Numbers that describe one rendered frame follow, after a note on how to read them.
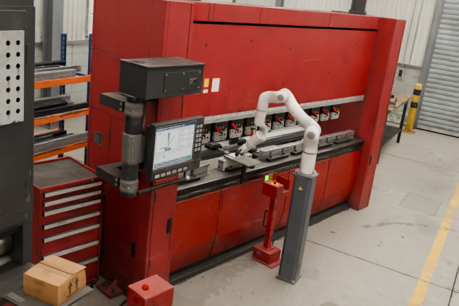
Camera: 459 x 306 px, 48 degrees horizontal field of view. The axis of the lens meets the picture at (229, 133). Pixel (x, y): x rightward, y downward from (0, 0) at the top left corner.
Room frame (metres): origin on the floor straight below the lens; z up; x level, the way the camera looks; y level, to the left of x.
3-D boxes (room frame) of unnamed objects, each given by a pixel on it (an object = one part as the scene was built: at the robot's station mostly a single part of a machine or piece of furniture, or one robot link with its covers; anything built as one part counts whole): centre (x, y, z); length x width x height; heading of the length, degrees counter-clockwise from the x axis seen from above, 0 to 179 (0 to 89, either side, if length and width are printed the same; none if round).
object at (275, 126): (4.79, -0.43, 1.26); 0.15 x 0.09 x 0.17; 138
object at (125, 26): (3.76, 0.73, 1.15); 0.85 x 0.25 x 2.30; 48
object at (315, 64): (4.85, -0.48, 1.74); 3.00 x 0.08 x 0.80; 138
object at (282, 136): (4.87, -0.09, 0.93); 2.30 x 0.14 x 0.10; 138
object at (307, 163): (4.10, -0.68, 1.09); 0.19 x 0.19 x 0.18
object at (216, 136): (4.20, 0.10, 1.26); 0.15 x 0.09 x 0.17; 138
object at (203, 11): (4.85, -0.48, 2.23); 3.00 x 0.10 x 0.14; 138
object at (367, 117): (6.18, -1.43, 1.15); 0.85 x 0.25 x 2.30; 48
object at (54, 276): (2.04, 0.73, 1.04); 0.30 x 0.26 x 0.12; 152
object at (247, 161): (4.27, -0.16, 1.00); 0.26 x 0.18 x 0.01; 48
